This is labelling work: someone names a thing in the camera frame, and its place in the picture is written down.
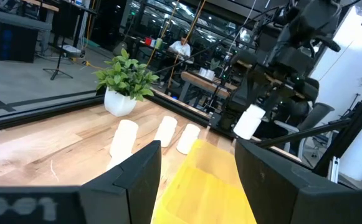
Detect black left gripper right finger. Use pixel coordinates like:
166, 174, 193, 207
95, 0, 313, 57
234, 138, 353, 224

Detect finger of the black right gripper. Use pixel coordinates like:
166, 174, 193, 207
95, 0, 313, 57
245, 73, 283, 108
265, 76, 309, 121

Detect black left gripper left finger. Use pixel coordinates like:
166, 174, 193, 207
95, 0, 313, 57
80, 139, 163, 224

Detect yellow plastic basket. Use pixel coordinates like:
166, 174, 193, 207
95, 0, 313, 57
151, 139, 258, 224

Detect grey office chair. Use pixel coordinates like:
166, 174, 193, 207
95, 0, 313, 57
274, 77, 336, 159

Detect wooden desk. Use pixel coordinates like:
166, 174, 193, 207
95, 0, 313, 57
178, 70, 241, 110

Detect green plant in white pot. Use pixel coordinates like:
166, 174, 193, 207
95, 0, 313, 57
92, 48, 160, 118

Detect person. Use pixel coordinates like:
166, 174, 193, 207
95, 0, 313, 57
160, 36, 193, 88

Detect black tripod stand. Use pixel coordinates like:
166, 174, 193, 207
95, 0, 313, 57
42, 37, 74, 81

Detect black computer tower blue lights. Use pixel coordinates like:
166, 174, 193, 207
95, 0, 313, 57
0, 17, 40, 63

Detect yellow hanging cable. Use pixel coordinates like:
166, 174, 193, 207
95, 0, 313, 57
145, 0, 181, 68
167, 0, 207, 90

